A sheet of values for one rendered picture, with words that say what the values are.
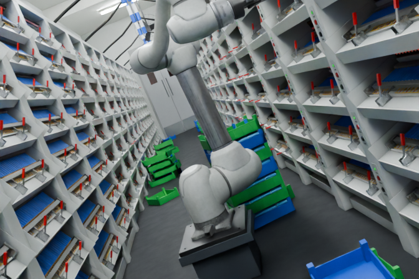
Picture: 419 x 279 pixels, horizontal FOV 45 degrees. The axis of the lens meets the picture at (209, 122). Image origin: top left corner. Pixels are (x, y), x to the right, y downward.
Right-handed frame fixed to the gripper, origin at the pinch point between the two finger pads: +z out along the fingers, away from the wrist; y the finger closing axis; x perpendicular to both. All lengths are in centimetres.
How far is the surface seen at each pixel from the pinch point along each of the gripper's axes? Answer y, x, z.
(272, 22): -65, -5, 7
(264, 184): -97, -80, -22
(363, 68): 4.7, -34.6, 11.7
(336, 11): 4.7, -14.1, 10.5
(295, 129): -116, -63, 8
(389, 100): 24, -44, 8
